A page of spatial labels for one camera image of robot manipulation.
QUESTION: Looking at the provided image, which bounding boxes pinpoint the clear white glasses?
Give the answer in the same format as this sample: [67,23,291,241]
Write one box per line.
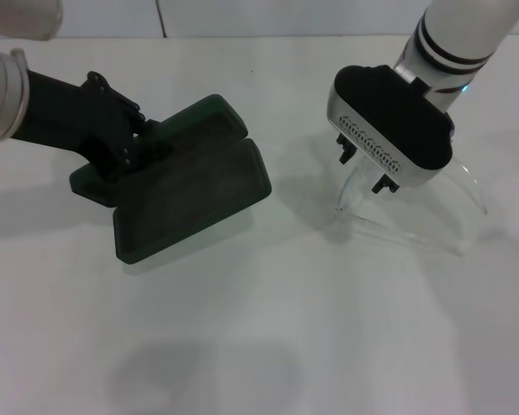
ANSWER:
[334,150,490,258]

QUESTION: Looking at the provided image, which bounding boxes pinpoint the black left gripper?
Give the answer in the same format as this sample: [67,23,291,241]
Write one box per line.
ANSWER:
[24,68,175,182]

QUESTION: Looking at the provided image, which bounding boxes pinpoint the green glasses case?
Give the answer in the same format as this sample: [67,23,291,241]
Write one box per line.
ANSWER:
[67,93,272,265]

